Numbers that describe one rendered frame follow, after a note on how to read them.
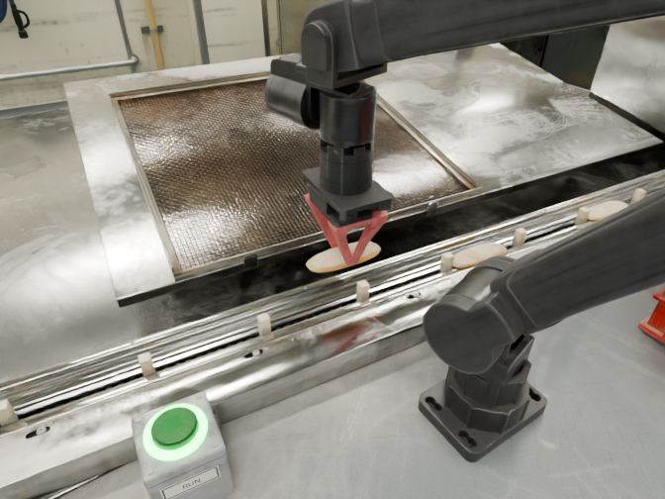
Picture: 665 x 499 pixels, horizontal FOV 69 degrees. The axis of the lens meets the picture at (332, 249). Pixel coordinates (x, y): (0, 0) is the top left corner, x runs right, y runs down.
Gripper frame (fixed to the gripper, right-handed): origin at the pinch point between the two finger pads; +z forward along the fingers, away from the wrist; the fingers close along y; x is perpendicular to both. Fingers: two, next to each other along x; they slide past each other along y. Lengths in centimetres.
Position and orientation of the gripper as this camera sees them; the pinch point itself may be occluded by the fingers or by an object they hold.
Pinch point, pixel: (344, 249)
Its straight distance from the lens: 59.5
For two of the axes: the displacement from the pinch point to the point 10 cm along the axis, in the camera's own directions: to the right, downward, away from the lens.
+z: 0.0, 8.1, 5.8
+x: 8.9, -2.6, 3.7
